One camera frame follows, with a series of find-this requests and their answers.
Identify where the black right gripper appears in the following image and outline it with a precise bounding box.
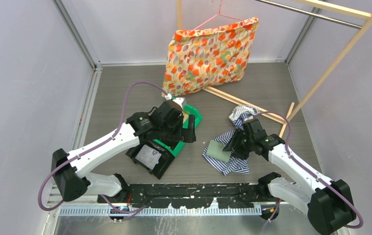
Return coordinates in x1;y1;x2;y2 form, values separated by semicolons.
223;128;254;160

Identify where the green card holder wallet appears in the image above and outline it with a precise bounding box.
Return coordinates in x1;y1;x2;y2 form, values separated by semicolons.
206;140;232;163

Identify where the blue white striped cloth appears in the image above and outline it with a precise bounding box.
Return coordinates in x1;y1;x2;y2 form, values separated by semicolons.
202;105;260;176

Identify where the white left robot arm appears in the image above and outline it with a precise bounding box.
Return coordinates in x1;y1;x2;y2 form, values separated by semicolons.
51;98;199;203

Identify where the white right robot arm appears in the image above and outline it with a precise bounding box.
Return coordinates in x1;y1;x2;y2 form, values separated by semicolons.
223;118;357;235

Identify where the white card in tray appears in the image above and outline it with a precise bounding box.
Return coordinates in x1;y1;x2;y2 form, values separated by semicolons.
135;145;161;170

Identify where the green plastic bin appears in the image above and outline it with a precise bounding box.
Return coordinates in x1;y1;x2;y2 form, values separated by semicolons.
153;103;203;158

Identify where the black plastic tray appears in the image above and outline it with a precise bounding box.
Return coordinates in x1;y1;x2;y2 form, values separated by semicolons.
125;141;175;179

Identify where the floral orange pillowcase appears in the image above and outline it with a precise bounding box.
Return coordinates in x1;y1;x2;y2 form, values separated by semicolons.
162;17;258;96

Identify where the metal rack rod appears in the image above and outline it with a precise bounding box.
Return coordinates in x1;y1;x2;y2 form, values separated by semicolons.
256;0;362;29

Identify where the wooden clothes rack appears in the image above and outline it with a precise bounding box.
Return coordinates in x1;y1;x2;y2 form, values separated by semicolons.
176;0;372;141

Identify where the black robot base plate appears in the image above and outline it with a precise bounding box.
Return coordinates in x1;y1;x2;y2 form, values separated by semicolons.
107;183;277;209

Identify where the pink wire hanger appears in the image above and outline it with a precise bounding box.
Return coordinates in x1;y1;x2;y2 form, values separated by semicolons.
193;0;243;30

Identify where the aluminium frame rail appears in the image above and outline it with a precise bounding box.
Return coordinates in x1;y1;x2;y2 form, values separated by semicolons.
52;0;102;148

